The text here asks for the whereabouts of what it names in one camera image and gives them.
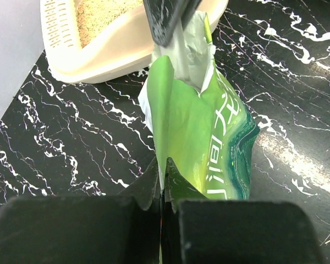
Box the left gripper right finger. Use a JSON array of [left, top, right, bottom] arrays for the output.
[[163, 158, 324, 263]]

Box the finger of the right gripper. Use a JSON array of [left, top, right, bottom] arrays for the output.
[[143, 0, 201, 47]]

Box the beige litter box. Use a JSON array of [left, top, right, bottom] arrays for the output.
[[40, 1, 228, 84]]

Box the clear plastic scoop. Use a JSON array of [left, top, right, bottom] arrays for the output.
[[159, 20, 191, 84]]

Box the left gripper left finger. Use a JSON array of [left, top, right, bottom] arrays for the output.
[[0, 160, 161, 263]]

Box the green litter bag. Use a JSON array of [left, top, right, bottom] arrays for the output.
[[138, 11, 260, 200]]

